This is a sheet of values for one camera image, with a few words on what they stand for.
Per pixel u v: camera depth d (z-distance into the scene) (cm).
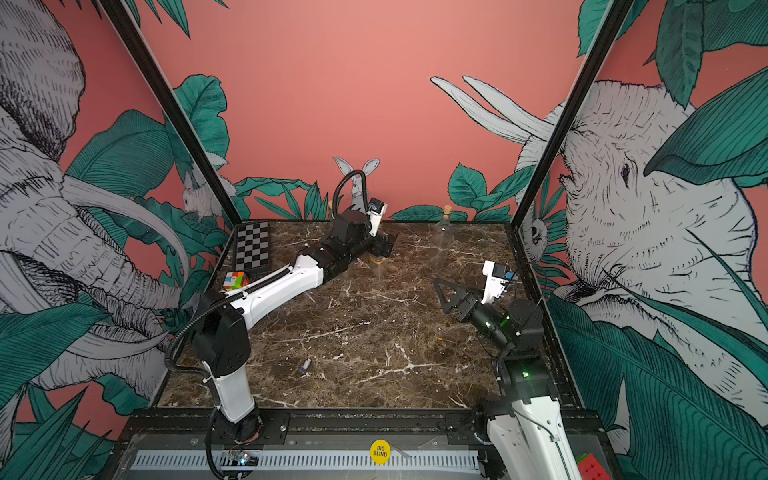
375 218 72
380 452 70
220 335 46
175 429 75
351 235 64
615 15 70
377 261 98
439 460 70
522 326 47
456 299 57
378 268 102
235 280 96
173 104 86
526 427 45
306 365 84
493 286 59
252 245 107
